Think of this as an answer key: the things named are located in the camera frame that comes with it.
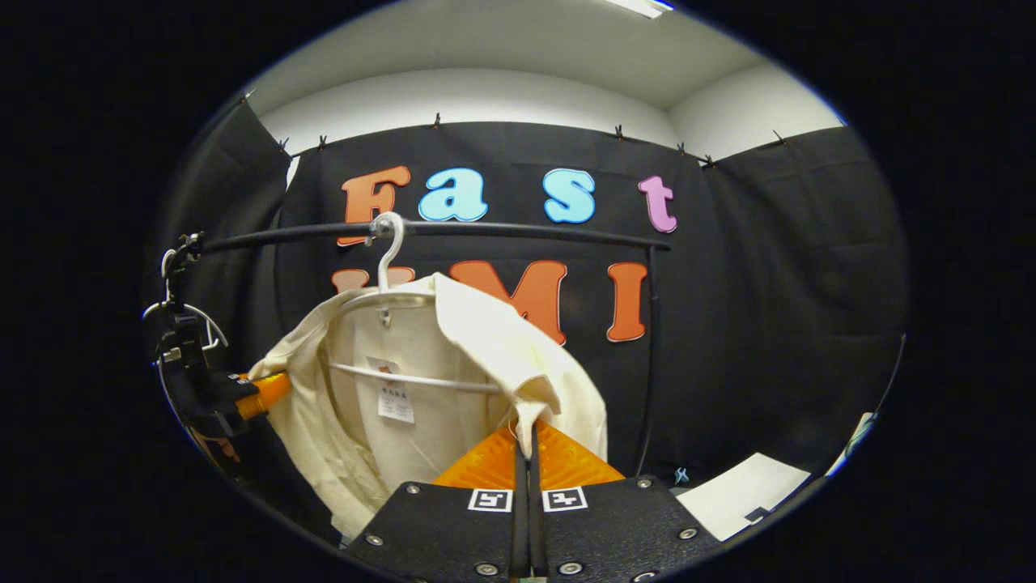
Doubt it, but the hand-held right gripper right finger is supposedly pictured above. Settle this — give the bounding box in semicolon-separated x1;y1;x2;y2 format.
530;419;721;582

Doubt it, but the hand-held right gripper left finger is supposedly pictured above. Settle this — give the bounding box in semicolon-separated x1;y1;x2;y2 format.
344;421;529;580

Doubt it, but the white plastic hanger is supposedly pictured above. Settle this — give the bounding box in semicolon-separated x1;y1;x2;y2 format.
142;247;230;353
328;212;504;396

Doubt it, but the cream shirt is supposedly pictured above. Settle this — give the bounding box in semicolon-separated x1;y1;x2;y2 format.
247;272;609;539

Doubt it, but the black backdrop cloth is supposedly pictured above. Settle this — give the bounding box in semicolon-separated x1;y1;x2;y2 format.
158;97;911;519

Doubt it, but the row of small backdrop clips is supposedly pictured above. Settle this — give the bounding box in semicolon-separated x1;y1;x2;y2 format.
237;93;788;171

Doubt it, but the ceiling light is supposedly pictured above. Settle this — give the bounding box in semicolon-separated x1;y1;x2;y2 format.
603;0;674;19

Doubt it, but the black clothes rail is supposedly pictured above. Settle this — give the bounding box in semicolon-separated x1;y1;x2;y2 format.
174;219;673;479

